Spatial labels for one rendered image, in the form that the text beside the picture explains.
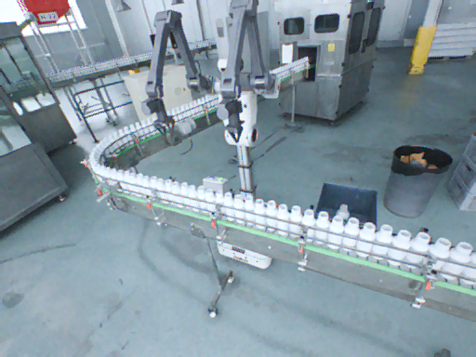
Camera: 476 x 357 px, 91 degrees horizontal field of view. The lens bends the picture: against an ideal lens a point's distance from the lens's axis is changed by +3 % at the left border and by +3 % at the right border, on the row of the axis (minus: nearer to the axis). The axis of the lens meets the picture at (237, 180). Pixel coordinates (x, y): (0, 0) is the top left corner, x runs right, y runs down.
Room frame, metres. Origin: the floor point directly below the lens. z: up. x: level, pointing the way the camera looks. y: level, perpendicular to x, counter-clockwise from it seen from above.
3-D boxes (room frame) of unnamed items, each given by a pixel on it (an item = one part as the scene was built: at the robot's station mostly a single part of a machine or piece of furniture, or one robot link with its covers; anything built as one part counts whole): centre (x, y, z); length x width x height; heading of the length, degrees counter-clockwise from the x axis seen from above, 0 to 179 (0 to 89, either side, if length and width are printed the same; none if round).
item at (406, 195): (1.75, -1.73, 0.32); 0.45 x 0.45 x 0.64
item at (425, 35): (6.58, -5.33, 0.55); 0.40 x 0.40 x 1.10; 59
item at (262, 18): (7.91, -1.11, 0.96); 0.82 x 0.50 x 1.91; 131
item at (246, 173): (1.61, -0.09, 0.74); 0.11 x 0.11 x 0.40; 59
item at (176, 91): (5.24, 1.33, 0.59); 1.10 x 0.62 x 1.18; 131
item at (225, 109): (1.02, -0.01, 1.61); 0.12 x 0.09 x 0.12; 150
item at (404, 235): (0.55, -0.60, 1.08); 0.06 x 0.06 x 0.17
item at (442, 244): (0.49, -0.70, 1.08); 0.06 x 0.06 x 0.17
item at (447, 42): (7.84, -7.12, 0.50); 1.24 x 1.03 x 1.00; 62
